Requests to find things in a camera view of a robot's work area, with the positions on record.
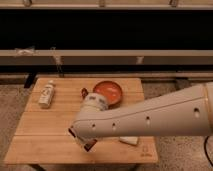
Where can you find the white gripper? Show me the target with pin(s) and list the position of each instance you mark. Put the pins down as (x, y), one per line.
(94, 101)

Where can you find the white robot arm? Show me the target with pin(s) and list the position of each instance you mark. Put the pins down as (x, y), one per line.
(187, 112)

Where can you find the white sponge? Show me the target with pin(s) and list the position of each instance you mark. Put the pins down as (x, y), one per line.
(129, 140)

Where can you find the brown oval object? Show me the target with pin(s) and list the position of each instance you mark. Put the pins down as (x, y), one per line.
(84, 93)

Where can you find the orange bowl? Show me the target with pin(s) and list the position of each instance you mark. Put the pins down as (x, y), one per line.
(110, 90)

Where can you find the white plastic bottle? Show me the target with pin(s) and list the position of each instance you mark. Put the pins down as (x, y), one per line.
(46, 95)

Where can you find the wooden table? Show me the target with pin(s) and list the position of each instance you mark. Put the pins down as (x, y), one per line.
(42, 134)

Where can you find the long grey rail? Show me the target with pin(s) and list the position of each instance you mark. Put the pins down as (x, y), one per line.
(28, 57)

